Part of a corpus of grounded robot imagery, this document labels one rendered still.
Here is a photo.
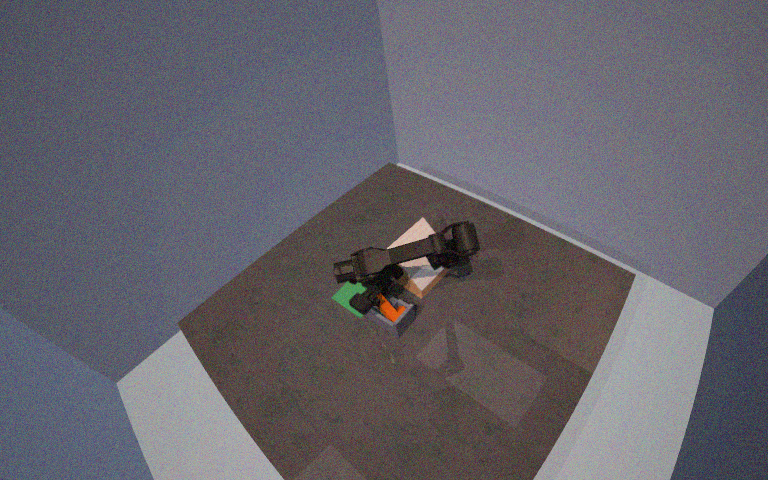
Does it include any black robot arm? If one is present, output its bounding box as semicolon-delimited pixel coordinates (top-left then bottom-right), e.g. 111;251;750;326
333;221;480;288

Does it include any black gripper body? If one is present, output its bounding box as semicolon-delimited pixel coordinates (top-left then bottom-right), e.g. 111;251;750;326
350;265;404;315

